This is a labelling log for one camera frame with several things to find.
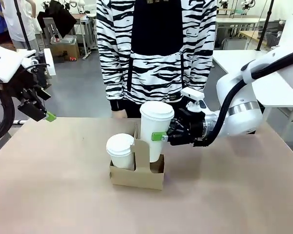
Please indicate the short white lidded paper cup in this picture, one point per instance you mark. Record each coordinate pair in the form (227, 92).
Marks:
(119, 158)

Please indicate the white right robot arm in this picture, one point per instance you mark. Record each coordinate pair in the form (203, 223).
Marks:
(246, 97)

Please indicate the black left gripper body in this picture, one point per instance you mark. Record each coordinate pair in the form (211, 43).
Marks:
(27, 85)

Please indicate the wooden background table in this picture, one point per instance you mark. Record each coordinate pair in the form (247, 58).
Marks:
(249, 34)

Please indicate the black left gripper finger with green pad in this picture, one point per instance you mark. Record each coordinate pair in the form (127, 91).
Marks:
(31, 111)
(43, 93)

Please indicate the brown cardboard box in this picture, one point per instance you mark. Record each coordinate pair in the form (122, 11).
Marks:
(64, 50)

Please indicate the white pipe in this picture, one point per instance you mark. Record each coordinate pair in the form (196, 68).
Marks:
(20, 121)

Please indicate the black cloth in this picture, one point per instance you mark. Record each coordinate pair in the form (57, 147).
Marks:
(57, 18)

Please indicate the black stand pole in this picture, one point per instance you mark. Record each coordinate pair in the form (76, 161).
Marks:
(23, 22)
(265, 24)

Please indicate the person's right forearm zebra sleeve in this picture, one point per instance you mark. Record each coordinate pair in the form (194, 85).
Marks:
(112, 80)

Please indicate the tall white lidded paper cup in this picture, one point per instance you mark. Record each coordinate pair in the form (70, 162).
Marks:
(152, 122)

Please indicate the person's left forearm zebra sleeve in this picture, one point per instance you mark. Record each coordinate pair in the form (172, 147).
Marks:
(199, 73)

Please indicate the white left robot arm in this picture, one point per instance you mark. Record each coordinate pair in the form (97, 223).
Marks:
(5, 65)

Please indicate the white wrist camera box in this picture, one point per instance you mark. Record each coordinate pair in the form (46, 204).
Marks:
(193, 96)

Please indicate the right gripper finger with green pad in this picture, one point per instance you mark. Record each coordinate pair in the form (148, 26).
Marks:
(174, 123)
(158, 136)

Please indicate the brown cardboard cup carrier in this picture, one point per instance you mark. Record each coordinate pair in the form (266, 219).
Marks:
(136, 180)

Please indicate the small red object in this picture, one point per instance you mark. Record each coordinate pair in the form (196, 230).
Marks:
(72, 58)

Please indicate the long white background table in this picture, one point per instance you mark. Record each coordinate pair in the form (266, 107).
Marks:
(236, 20)

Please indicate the white upright panel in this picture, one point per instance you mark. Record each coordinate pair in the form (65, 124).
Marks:
(50, 62)

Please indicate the person torso in zebra hoodie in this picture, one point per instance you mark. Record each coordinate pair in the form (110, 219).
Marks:
(156, 73)

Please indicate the bystander in white shirt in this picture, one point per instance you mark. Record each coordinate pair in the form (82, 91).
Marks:
(17, 19)

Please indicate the person's right hand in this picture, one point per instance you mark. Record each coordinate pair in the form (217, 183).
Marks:
(119, 114)

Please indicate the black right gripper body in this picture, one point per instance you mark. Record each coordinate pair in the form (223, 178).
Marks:
(189, 129)

